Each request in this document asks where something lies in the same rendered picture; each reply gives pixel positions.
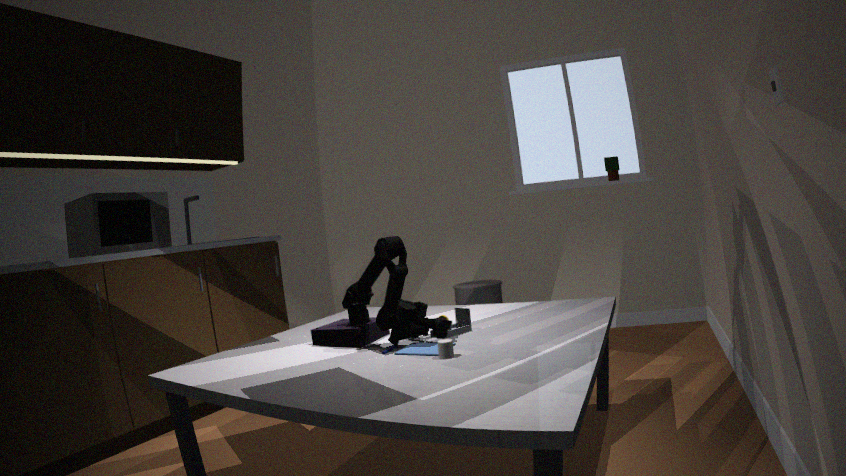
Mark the light blue flat mat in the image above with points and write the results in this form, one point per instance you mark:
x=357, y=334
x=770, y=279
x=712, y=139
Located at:
x=420, y=348

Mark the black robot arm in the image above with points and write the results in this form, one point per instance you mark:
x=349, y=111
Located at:
x=396, y=314

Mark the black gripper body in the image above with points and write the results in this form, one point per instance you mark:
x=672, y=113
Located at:
x=439, y=326

